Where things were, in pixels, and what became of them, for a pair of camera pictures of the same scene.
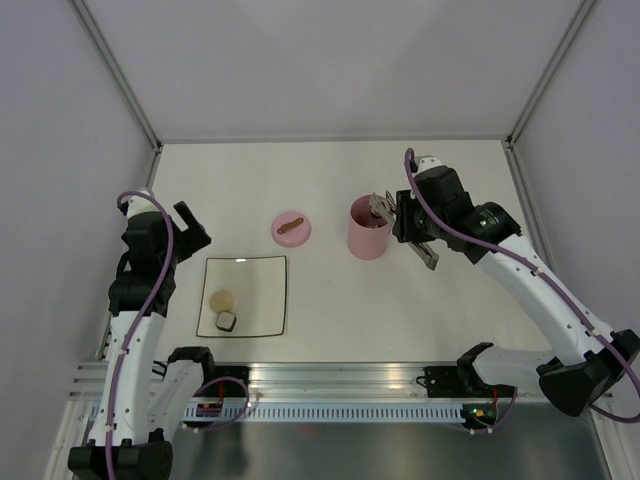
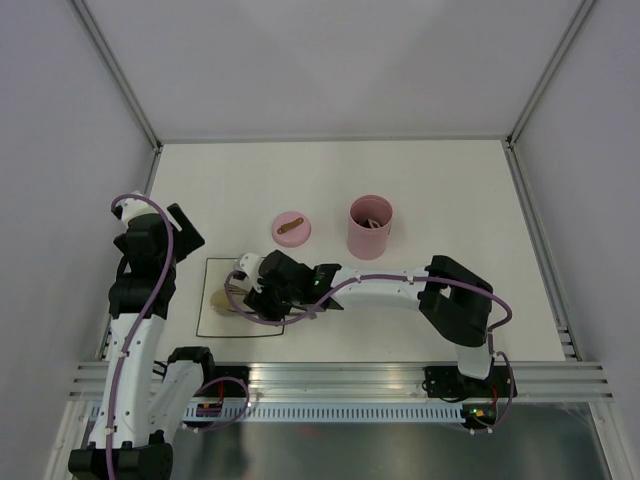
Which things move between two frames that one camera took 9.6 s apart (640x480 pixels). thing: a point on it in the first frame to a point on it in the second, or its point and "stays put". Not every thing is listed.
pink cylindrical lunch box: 367,236 stays put
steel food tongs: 386,209 to 308,310
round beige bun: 221,301 stays put
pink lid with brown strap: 291,229 stays put
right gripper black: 403,227 to 260,303
